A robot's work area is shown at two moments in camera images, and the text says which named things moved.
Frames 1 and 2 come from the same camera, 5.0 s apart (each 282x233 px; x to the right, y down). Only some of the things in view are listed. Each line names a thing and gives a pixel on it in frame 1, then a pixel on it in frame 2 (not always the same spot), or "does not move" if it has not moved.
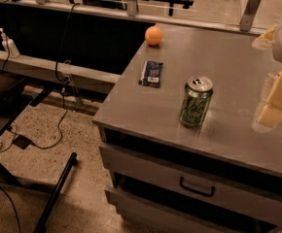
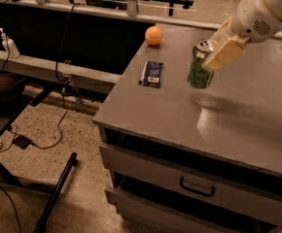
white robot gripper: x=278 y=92 → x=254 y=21
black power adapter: x=21 y=142 does not move
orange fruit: x=154 y=35 does not move
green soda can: x=195 y=100 → x=199 y=77
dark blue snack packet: x=151 y=74 does not move
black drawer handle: x=195 y=191 does not move
